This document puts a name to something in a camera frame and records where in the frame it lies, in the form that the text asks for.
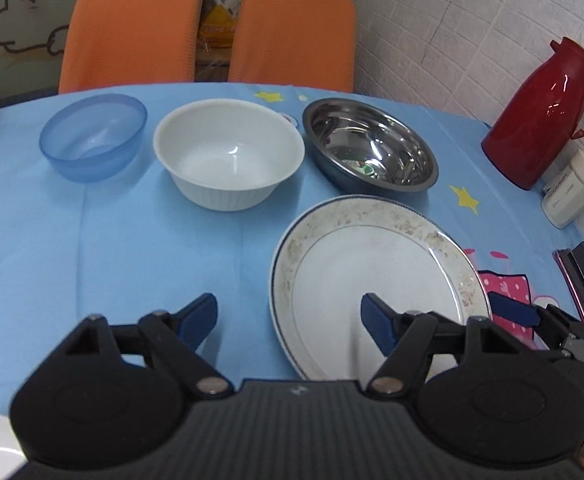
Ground blue plastic bowl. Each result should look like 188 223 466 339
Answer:
39 93 148 183

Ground frosted glass door with cartoon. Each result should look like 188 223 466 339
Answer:
0 0 93 106

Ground stainless steel bowl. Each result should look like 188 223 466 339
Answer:
302 98 439 195

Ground white plate with blue rim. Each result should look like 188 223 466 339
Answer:
270 194 493 382

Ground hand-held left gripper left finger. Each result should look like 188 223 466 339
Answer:
64 292 235 398

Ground white ceramic bowl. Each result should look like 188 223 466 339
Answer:
152 99 306 212

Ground yellow plastic bag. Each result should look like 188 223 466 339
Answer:
199 0 255 50

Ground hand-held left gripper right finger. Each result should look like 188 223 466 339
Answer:
361 292 568 396

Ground orange chair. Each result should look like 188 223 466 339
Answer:
58 0 200 95
228 0 357 93

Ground white cylindrical container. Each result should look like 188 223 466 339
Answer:
541 147 584 230

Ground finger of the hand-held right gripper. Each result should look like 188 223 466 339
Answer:
487 292 584 351

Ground red thermos jug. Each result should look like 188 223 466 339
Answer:
481 37 584 191

